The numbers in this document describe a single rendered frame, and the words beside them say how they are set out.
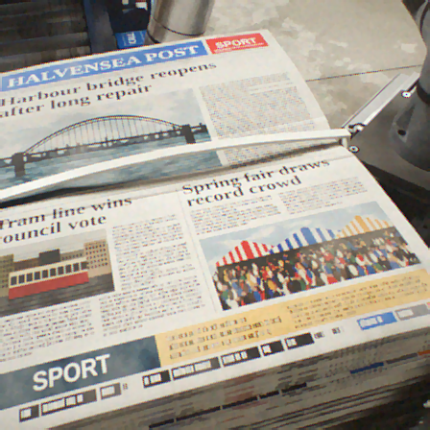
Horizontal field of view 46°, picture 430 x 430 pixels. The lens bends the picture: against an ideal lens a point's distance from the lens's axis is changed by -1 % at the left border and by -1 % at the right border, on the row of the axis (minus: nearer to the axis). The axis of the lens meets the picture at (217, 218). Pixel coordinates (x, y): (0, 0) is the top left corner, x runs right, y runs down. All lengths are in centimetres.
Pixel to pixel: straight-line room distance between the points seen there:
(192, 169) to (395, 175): 42
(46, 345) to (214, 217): 14
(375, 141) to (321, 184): 43
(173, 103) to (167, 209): 13
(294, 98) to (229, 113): 6
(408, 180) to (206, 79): 37
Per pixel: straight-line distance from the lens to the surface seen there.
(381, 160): 77
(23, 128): 46
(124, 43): 125
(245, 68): 49
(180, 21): 67
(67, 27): 120
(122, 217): 36
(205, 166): 39
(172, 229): 34
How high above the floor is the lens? 128
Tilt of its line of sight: 46 degrees down
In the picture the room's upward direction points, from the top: straight up
